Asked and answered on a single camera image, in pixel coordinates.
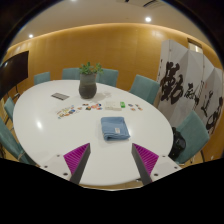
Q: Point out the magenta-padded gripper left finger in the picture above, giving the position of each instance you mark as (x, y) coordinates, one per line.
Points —
(75, 158)

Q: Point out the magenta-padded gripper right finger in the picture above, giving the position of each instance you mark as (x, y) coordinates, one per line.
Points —
(148, 159)

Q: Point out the blue towel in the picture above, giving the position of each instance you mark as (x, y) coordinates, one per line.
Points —
(115, 128)

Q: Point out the black bag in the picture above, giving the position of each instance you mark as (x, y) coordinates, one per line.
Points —
(177, 143)

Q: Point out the sheet of colourful stickers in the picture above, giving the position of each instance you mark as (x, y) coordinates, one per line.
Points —
(66, 111)

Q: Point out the small orange sticker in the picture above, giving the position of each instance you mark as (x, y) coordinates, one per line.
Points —
(80, 108)

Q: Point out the small round sticker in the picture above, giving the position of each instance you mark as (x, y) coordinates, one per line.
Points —
(130, 105)
(136, 105)
(133, 109)
(140, 108)

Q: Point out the dark sticker with orange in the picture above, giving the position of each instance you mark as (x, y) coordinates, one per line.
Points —
(88, 108)

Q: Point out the dark rectangular sticker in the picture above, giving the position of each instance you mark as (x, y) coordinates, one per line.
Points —
(85, 104)

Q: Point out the round orange sticker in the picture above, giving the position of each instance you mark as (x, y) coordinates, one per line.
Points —
(93, 106)

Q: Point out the oval red blue sticker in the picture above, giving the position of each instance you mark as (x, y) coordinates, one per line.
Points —
(99, 108)

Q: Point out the round blue red sticker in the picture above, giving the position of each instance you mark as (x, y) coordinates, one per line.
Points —
(98, 104)

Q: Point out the green small box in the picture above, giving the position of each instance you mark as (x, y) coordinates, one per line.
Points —
(122, 104)

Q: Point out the grey flat notebook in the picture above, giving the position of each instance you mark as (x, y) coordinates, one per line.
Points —
(60, 96)

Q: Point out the teal chairs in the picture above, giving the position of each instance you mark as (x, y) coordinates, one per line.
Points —
(143, 87)

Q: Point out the potted plant in grey vase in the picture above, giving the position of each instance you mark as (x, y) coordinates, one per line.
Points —
(87, 85)

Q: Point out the white folding screen with calligraphy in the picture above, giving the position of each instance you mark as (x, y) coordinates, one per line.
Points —
(186, 83)

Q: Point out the recessed ceiling light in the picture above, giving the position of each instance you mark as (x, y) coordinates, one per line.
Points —
(30, 35)
(148, 19)

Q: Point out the black wall screen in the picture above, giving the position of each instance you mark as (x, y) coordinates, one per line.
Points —
(13, 71)

